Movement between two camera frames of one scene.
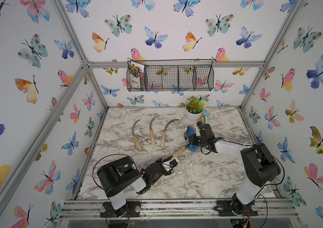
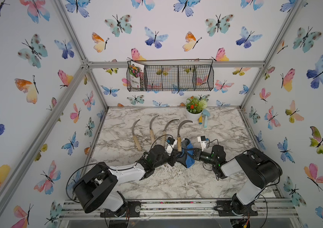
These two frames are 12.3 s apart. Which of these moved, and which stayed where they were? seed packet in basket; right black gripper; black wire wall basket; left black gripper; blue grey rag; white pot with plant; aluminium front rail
Moved: blue grey rag; right black gripper; left black gripper
Stayed: aluminium front rail; white pot with plant; black wire wall basket; seed packet in basket
